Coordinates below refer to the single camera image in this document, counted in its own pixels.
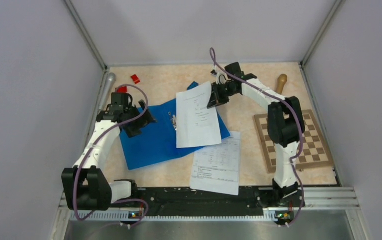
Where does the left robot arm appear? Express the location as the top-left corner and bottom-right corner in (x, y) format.
(61, 93), (156, 211)

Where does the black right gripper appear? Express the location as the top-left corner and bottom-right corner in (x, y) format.
(207, 82), (238, 110)

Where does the aluminium frame rail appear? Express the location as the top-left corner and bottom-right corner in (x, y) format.
(58, 187), (360, 223)

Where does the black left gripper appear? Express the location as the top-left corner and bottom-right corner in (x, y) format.
(123, 99), (157, 138)

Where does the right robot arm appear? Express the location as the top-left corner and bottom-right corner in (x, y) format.
(207, 62), (305, 206)

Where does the silver microphone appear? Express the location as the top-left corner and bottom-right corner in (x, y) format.
(98, 72), (116, 111)

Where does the wooden chessboard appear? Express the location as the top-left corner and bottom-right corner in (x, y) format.
(253, 109), (334, 174)

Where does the red block far left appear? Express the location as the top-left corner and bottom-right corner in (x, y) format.
(116, 86), (127, 93)

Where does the blue block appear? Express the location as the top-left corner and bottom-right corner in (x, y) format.
(186, 81), (199, 91)

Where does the Chinese printed paper sheet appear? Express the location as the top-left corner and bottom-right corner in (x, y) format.
(189, 131), (241, 196)

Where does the red block near folder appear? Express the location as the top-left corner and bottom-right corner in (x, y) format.
(130, 74), (140, 84)

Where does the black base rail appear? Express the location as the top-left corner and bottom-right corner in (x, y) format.
(107, 186), (307, 219)

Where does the English printed paper sheet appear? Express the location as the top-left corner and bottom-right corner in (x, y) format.
(176, 81), (221, 149)

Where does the wooden pestle handle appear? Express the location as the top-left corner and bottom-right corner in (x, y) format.
(275, 74), (288, 94)

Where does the blue clip file folder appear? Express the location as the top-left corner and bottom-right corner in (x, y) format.
(119, 98), (231, 171)

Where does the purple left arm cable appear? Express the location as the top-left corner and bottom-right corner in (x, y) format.
(71, 84), (150, 229)

